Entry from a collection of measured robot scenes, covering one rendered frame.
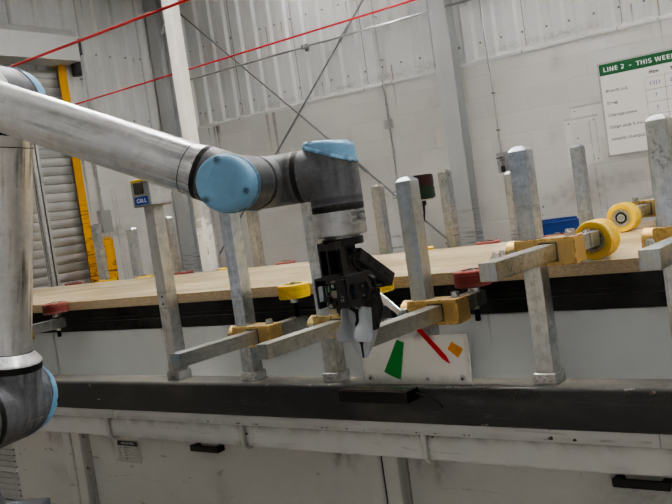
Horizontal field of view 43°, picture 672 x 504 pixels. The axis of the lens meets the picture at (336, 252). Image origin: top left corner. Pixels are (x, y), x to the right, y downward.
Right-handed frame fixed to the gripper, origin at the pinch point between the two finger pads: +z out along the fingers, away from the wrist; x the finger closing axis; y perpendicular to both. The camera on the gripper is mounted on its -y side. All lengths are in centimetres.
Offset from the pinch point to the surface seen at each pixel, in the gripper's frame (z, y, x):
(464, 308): -2.0, -27.7, 5.1
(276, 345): -0.4, -3.3, -23.5
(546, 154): -48, -735, -264
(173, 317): -4, -27, -78
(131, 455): 44, -51, -135
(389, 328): -2.5, -5.9, 1.6
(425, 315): -2.5, -18.6, 1.6
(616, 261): -7, -46, 30
